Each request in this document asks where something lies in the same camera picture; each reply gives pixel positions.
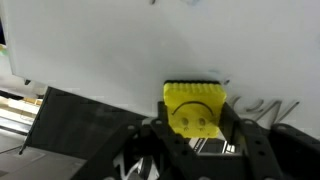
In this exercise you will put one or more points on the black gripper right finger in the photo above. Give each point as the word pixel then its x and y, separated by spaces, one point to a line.
pixel 281 152

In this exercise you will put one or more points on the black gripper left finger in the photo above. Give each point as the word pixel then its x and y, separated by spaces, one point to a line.
pixel 133 153

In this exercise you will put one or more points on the yellow smiley eraser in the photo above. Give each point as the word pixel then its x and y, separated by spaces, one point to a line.
pixel 194 107

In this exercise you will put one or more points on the black whiteboard marker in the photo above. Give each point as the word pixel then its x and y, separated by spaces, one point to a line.
pixel 218 146

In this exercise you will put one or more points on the white whiteboard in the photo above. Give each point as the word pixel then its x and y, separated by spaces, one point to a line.
pixel 120 52

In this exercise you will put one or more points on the small dark wooden stand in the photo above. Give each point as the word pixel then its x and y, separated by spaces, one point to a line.
pixel 72 125

